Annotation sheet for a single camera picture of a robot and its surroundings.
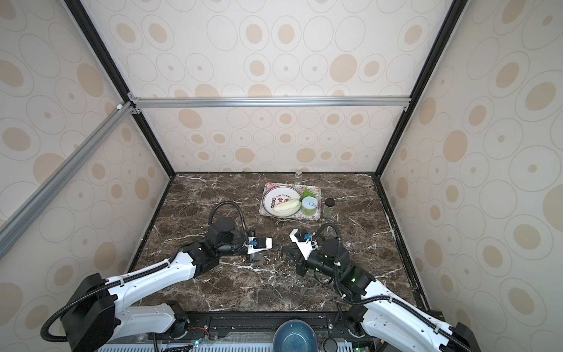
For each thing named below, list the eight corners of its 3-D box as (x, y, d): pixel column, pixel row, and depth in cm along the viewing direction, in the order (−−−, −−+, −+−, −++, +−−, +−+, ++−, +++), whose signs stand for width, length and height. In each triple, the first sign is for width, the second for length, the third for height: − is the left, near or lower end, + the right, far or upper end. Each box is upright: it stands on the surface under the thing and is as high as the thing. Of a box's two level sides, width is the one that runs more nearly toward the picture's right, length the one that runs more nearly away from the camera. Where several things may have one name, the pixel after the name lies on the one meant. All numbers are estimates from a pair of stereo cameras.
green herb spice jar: (323, 218, 103) (326, 206, 95) (322, 210, 106) (325, 198, 98) (332, 218, 103) (335, 206, 95) (330, 211, 106) (334, 198, 98)
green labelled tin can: (302, 215, 103) (302, 209, 99) (301, 202, 108) (302, 196, 104) (317, 215, 103) (318, 209, 99) (315, 202, 108) (317, 196, 104)
